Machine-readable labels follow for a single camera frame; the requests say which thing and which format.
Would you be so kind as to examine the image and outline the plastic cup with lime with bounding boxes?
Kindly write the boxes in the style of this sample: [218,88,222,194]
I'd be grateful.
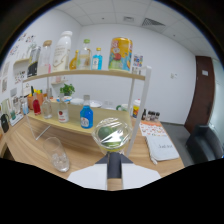
[91,117,134,156]

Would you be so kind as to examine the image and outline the clear bottle with red label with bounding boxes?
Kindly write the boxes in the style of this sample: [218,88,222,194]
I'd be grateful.
[57,93,70,124]

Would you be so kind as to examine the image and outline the white notebook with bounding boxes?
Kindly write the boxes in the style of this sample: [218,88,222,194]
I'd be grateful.
[145,134,181,163]

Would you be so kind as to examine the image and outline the clear glass with ice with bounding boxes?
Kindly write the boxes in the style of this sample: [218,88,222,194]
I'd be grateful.
[42,136,71,173]

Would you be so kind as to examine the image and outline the orange patterned paper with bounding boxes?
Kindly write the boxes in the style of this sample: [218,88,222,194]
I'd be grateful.
[139,120,164,137]

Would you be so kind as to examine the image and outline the blue liquid bottle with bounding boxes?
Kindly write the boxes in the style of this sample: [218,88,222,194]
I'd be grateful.
[79,94,95,130]

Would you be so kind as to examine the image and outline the green mug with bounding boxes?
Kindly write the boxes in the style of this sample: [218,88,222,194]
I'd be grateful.
[115,103,129,113]

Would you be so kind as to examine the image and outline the black chair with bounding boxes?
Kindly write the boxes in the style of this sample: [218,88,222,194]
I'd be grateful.
[185,124,224,159]

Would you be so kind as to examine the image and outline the white bowl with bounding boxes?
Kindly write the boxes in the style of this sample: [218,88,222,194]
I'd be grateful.
[69,97,84,106]

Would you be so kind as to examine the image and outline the clear bottle with orange cap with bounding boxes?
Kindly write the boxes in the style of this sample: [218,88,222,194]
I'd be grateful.
[41,96,54,120]

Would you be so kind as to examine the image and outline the red liquid bottle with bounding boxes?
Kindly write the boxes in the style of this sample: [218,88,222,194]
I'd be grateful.
[32,92,42,116]

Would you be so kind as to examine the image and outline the green potted plant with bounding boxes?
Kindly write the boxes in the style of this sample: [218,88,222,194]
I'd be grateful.
[59,83,76,98]

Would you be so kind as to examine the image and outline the orange basket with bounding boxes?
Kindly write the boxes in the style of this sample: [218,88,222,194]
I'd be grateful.
[27,89,44,111]

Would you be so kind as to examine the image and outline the black kettle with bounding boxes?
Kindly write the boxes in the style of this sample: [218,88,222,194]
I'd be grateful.
[0,113,10,134]

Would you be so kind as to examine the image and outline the white-framed wooden two-tier rack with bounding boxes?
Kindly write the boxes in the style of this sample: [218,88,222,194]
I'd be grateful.
[22,65,153,158]

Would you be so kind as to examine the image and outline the brown door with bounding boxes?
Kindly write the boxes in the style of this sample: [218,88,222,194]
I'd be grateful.
[184,55,216,134]

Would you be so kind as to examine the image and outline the small amber bottle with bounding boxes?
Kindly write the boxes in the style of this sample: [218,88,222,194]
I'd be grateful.
[69,49,80,71]

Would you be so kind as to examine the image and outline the small light blue bottle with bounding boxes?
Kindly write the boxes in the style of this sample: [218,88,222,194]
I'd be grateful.
[91,47,103,71]

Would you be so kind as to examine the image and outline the clear bottle with green cap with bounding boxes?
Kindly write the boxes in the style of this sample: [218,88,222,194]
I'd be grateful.
[77,38,93,71]

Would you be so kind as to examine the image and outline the yellow printed can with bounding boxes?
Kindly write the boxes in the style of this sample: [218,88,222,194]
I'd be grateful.
[108,36,134,73]

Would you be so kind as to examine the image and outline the glass jar with cork lid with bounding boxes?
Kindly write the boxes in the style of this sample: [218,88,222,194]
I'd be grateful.
[37,39,53,76]

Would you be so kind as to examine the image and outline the large white plastic bottle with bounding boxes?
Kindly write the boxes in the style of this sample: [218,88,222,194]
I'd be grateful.
[51,30,73,73]

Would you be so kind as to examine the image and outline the ceiling air vent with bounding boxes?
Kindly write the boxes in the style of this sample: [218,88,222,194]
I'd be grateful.
[141,17,166,28]

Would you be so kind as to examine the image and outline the wooden wall shelf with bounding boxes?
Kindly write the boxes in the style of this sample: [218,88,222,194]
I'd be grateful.
[13,58,30,66]

